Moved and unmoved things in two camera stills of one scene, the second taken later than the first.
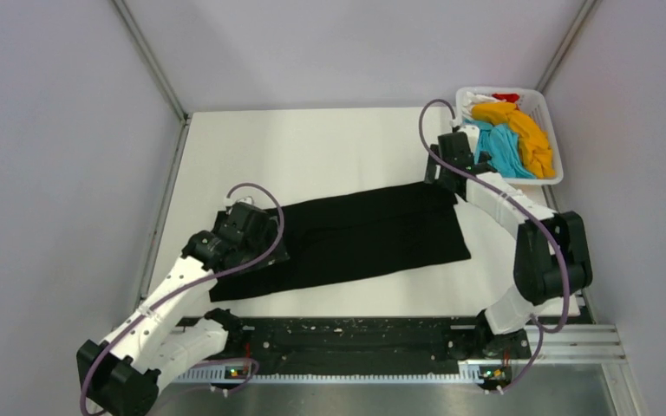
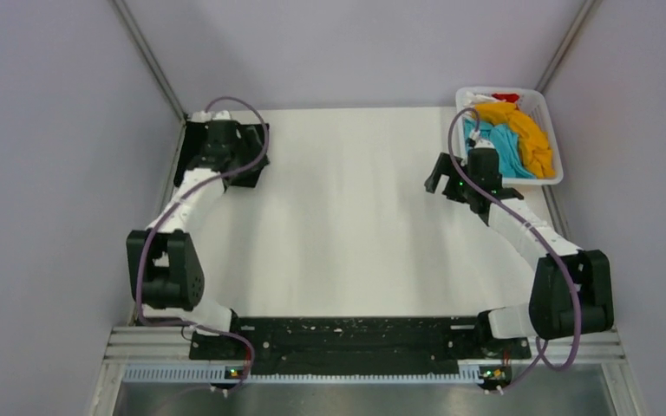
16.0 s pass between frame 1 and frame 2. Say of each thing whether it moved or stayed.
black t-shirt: moved
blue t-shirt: stayed
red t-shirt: stayed
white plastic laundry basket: stayed
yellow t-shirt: stayed
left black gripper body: moved
